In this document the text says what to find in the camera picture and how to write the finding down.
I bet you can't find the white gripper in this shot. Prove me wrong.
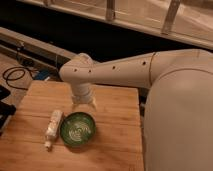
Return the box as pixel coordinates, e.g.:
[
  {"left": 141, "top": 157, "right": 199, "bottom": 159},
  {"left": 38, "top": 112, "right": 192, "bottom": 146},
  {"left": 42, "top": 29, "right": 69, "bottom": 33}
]
[{"left": 71, "top": 83, "right": 97, "bottom": 111}]

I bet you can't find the white plastic bottle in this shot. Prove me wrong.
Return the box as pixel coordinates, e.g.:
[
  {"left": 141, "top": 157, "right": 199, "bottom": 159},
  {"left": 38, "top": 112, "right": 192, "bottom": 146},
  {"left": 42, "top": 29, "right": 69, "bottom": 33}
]
[{"left": 44, "top": 110, "right": 63, "bottom": 150}]

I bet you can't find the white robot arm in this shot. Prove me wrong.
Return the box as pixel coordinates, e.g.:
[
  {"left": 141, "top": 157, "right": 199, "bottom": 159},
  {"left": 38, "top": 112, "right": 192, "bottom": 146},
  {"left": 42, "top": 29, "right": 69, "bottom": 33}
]
[{"left": 60, "top": 49, "right": 213, "bottom": 171}]

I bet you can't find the green ceramic bowl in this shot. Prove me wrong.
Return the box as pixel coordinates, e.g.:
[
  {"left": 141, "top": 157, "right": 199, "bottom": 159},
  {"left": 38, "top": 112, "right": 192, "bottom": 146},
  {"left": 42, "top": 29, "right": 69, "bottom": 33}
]
[{"left": 60, "top": 112, "right": 96, "bottom": 147}]

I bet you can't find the blue object on floor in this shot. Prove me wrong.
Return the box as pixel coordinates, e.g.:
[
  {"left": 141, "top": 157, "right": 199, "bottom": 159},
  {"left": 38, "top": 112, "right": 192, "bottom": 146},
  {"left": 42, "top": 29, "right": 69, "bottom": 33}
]
[{"left": 34, "top": 70, "right": 49, "bottom": 80}]

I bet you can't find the black object at left edge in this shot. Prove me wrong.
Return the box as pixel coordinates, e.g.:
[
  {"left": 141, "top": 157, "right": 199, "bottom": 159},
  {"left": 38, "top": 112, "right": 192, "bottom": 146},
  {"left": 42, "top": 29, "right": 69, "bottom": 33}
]
[{"left": 0, "top": 85, "right": 16, "bottom": 135}]

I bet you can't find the black coiled cable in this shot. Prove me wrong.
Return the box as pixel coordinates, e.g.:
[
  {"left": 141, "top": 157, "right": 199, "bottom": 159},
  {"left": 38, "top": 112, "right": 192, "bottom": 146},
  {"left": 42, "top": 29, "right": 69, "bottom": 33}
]
[{"left": 2, "top": 65, "right": 38, "bottom": 90}]

